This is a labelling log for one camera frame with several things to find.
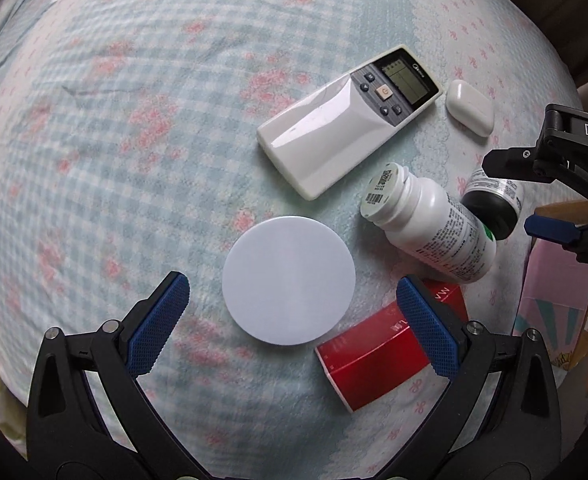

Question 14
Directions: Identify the white earbud case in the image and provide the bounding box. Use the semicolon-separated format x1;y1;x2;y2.
445;79;495;138

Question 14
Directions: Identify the red box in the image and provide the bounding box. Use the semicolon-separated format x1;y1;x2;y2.
315;280;469;414

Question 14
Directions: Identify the white round disc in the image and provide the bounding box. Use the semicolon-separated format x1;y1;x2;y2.
222;215;357;346

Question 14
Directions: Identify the small black labelled bottle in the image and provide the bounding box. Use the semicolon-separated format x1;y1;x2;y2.
460;169;525;241

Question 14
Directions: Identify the white pill bottle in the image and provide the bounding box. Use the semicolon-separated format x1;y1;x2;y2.
361;162;497;286

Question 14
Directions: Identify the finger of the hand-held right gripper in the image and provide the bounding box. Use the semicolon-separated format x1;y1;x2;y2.
483;147;540;179
524;212;588;264

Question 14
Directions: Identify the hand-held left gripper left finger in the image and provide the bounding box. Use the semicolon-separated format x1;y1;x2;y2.
26;271;209;480

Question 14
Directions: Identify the pink printed cardboard box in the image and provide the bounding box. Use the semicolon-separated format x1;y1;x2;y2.
513;200;588;372

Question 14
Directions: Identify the white remote control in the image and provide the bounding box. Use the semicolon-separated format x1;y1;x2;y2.
256;45;446;200

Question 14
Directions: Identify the checked floral bed sheet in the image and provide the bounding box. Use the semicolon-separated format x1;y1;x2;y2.
0;0;588;480

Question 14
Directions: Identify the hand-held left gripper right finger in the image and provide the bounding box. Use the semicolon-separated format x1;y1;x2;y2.
374;275;562;480

